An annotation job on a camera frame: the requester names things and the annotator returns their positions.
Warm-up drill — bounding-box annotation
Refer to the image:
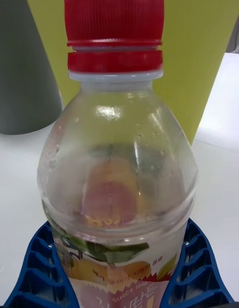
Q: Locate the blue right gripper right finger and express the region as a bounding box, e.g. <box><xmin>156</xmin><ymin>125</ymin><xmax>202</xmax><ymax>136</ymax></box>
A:
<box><xmin>166</xmin><ymin>218</ymin><xmax>235</xmax><ymax>308</ymax></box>

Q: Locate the yellow-green plastic waste bin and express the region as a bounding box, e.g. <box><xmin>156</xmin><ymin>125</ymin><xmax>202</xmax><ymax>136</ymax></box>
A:
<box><xmin>23</xmin><ymin>0</ymin><xmax>239</xmax><ymax>146</ymax></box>

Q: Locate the grey plastic waste bin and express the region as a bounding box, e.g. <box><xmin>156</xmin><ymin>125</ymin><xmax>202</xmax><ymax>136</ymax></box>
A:
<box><xmin>0</xmin><ymin>0</ymin><xmax>63</xmax><ymax>135</ymax></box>

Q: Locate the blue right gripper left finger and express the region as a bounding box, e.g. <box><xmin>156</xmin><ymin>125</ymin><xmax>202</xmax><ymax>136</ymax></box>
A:
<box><xmin>3</xmin><ymin>220</ymin><xmax>78</xmax><ymax>308</ymax></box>

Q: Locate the clear red-capped plastic bottle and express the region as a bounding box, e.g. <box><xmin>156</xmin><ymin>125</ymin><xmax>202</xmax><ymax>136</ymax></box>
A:
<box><xmin>36</xmin><ymin>0</ymin><xmax>199</xmax><ymax>308</ymax></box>

